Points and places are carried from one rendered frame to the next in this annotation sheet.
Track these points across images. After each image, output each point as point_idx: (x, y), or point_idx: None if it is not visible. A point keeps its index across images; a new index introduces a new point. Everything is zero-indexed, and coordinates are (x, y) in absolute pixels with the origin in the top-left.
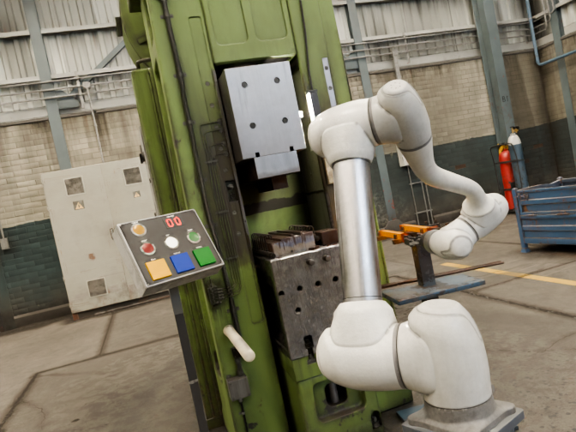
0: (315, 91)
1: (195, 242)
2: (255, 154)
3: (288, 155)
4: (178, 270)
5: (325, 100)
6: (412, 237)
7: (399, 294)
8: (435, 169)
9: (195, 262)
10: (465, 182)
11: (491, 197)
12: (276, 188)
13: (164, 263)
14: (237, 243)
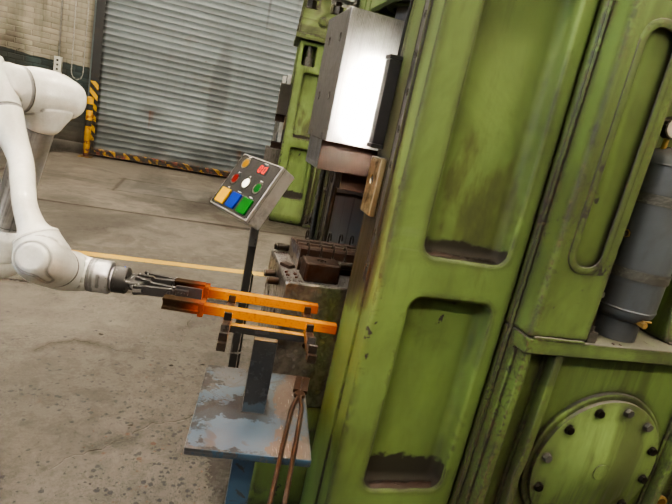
0: (389, 57)
1: (253, 192)
2: (311, 131)
3: (318, 143)
4: (225, 203)
5: (404, 76)
6: (170, 280)
7: (239, 375)
8: (4, 153)
9: (237, 205)
10: (10, 188)
11: (20, 234)
12: (334, 184)
13: (226, 193)
14: (321, 227)
